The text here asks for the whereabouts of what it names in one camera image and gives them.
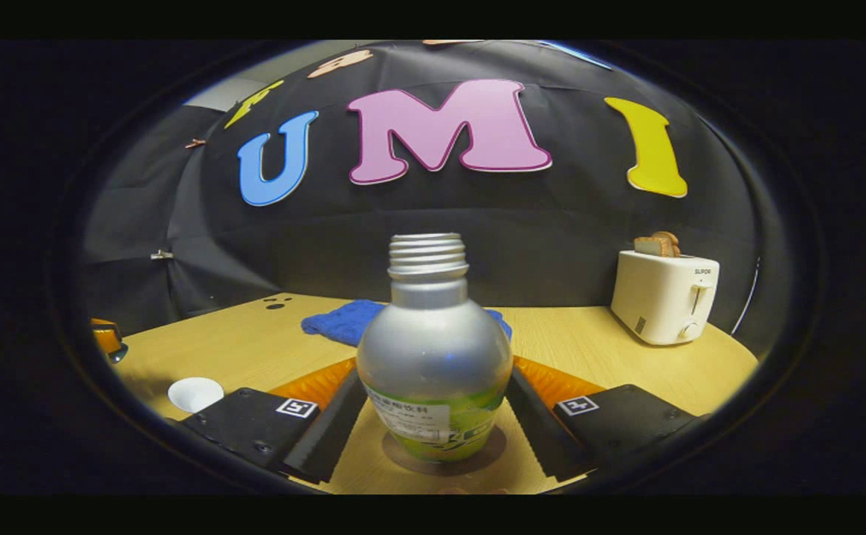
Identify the white toaster cable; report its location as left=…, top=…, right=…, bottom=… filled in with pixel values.
left=730, top=256, right=763, bottom=337

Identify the white teacup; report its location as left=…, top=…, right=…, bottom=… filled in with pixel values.
left=167, top=377, right=225, bottom=415

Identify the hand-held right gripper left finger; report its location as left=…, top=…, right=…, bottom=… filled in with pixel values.
left=180, top=357, right=369, bottom=484

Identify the white toaster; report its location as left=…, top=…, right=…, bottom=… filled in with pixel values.
left=610, top=250, right=720, bottom=346

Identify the silver green water bottle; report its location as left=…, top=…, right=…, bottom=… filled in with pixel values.
left=356, top=233, right=514, bottom=464

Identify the blue towel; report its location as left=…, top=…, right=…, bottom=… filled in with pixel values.
left=300, top=299, right=514, bottom=348

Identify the round brown coaster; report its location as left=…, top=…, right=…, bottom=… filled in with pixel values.
left=381, top=424, right=508, bottom=477

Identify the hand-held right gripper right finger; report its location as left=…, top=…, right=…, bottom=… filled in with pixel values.
left=505, top=355, right=708, bottom=482

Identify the black backdrop cloth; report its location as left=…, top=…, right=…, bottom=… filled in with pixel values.
left=80, top=41, right=783, bottom=357

